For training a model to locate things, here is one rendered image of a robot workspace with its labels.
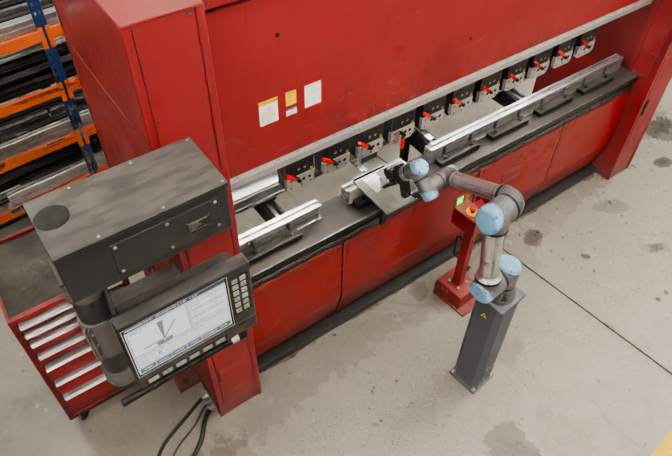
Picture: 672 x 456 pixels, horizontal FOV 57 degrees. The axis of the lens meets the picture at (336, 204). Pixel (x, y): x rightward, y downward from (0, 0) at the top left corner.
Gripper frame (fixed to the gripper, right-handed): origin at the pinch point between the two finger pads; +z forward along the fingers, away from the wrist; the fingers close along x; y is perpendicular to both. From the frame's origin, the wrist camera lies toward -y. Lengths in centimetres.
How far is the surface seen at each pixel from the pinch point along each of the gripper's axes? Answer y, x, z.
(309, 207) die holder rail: 6.8, 35.4, 16.4
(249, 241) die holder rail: 5, 71, 16
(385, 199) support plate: -5.8, 3.2, 1.4
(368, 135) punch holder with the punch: 25.6, 4.2, -11.8
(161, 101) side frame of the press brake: 56, 104, -79
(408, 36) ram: 55, -14, -47
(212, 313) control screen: -10, 114, -57
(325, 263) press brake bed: -23, 35, 30
